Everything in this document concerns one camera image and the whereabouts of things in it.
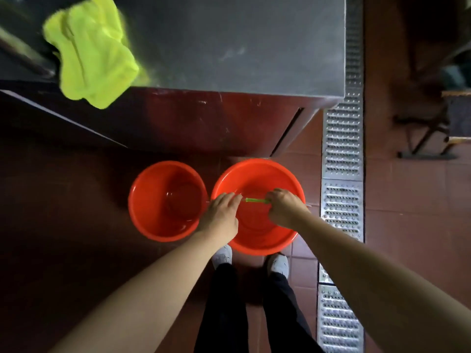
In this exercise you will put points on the person's left hand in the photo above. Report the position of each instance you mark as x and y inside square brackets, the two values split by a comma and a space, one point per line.
[219, 224]

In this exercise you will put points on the person's right hand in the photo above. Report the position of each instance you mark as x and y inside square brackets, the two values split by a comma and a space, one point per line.
[286, 211]

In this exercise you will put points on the person's left fingers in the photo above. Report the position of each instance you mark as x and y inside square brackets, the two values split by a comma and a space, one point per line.
[229, 200]

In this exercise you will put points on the person's right fingers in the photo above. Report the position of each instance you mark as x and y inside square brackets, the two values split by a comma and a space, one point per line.
[275, 202]

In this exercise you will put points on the wide red plastic bucket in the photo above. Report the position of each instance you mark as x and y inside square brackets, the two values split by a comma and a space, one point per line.
[254, 227]

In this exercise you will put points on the person's left forearm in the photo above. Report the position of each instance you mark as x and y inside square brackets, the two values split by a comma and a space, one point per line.
[147, 305]

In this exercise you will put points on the person's right forearm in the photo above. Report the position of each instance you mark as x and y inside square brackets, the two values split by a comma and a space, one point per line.
[382, 294]

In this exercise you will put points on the person's left white shoe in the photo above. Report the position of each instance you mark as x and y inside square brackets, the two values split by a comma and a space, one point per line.
[222, 255]

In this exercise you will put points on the person's white shoe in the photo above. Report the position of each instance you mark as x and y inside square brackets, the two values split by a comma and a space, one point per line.
[222, 255]
[278, 265]

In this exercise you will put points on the narrow red plastic bucket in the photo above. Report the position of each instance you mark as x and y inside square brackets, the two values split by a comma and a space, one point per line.
[167, 202]

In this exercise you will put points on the person's right white shoe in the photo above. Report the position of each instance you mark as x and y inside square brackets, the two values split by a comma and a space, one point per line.
[278, 265]

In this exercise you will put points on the metal floor drain grate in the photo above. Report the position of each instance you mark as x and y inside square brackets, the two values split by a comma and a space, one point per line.
[336, 323]
[344, 143]
[342, 205]

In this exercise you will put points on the steel work table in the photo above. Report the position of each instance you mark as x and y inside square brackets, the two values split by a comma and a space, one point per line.
[220, 124]

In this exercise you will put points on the black trousers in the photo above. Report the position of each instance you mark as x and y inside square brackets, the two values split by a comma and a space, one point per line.
[224, 312]

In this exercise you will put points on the yellow-green cloth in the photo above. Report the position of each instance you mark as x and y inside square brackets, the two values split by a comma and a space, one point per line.
[92, 51]

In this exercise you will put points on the grey metal bar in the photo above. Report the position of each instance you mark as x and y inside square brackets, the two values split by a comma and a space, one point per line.
[25, 53]

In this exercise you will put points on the black metal frame stand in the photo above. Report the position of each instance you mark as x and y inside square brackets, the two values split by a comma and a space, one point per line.
[427, 137]

